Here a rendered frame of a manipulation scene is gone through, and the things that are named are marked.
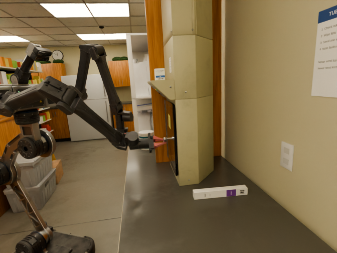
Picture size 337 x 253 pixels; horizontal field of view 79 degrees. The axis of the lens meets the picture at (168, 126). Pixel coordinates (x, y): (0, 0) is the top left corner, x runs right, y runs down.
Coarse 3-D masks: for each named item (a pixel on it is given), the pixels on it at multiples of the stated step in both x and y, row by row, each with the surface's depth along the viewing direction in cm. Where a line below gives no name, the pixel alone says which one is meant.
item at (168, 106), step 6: (168, 102) 116; (168, 108) 118; (174, 114) 104; (174, 120) 105; (168, 126) 125; (174, 126) 106; (168, 132) 127; (174, 132) 106; (174, 138) 107; (168, 144) 132; (174, 144) 109; (168, 150) 134; (174, 150) 110; (168, 156) 137; (174, 156) 112; (174, 162) 114; (174, 168) 116
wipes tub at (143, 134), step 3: (138, 132) 178; (141, 132) 176; (144, 132) 176; (147, 132) 176; (150, 132) 175; (141, 135) 173; (144, 135) 172; (147, 135) 172; (150, 135) 174; (153, 135) 178; (141, 138) 174
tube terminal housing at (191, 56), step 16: (176, 48) 97; (192, 48) 99; (208, 48) 110; (176, 64) 99; (192, 64) 100; (208, 64) 111; (176, 80) 100; (192, 80) 102; (208, 80) 113; (176, 96) 102; (192, 96) 103; (208, 96) 114; (176, 112) 104; (192, 112) 105; (208, 112) 116; (192, 128) 107; (208, 128) 118; (192, 144) 109; (208, 144) 120; (192, 160) 110; (208, 160) 122; (176, 176) 120; (192, 176) 112
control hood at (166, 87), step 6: (150, 84) 116; (156, 84) 99; (162, 84) 100; (168, 84) 100; (174, 84) 101; (162, 90) 100; (168, 90) 101; (174, 90) 101; (168, 96) 101; (174, 96) 102
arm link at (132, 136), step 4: (128, 132) 107; (132, 132) 107; (128, 136) 106; (132, 136) 106; (136, 136) 106; (128, 140) 106; (132, 140) 104; (136, 140) 106; (132, 144) 108; (136, 144) 109; (120, 148) 112; (124, 148) 111
